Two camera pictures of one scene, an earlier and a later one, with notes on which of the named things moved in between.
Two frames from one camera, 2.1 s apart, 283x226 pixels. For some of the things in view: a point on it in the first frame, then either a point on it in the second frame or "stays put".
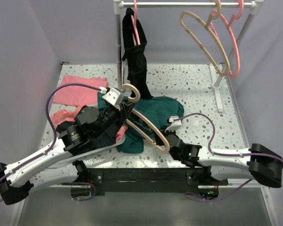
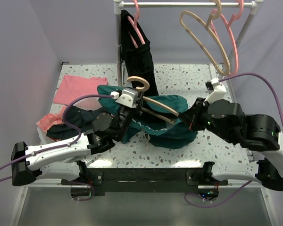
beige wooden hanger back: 209,27 stays put
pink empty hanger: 233,73 stays put
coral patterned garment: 61,116 → 51,119
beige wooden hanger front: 136,98 → 145,88
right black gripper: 168,132 → 187,116
